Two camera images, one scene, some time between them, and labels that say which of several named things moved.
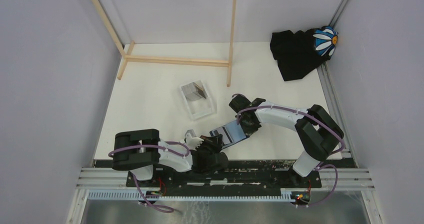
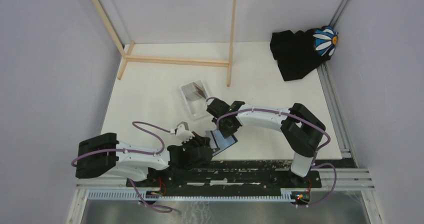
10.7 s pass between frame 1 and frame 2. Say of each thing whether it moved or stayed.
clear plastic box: stayed
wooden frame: stayed
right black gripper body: moved
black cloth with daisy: stayed
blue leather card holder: moved
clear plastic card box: stayed
